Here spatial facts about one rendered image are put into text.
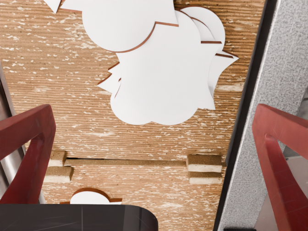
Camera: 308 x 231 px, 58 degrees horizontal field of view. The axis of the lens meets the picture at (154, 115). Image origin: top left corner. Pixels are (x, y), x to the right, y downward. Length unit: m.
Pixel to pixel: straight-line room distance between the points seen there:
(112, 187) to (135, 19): 0.35
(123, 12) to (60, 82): 0.17
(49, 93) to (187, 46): 0.22
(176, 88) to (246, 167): 0.28
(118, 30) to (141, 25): 0.02
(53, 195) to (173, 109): 0.33
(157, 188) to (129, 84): 0.27
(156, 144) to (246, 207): 0.28
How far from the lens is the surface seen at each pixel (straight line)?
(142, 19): 0.30
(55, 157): 0.50
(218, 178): 0.51
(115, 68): 0.38
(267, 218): 2.40
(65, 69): 0.42
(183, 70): 0.34
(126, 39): 0.30
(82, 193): 0.57
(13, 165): 0.60
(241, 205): 0.65
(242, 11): 0.39
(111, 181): 0.54
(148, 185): 0.55
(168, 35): 0.32
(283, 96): 0.49
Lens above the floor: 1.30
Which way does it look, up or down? 56 degrees down
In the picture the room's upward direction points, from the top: 180 degrees counter-clockwise
